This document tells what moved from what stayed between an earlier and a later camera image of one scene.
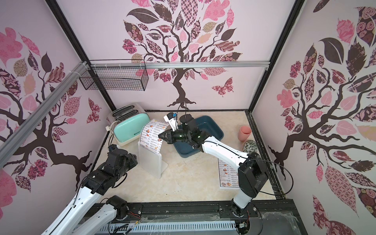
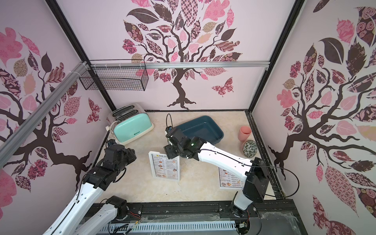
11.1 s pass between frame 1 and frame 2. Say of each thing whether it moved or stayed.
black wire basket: stayed
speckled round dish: stayed
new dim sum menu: moved
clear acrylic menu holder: moved
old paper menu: stayed
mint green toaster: stayed
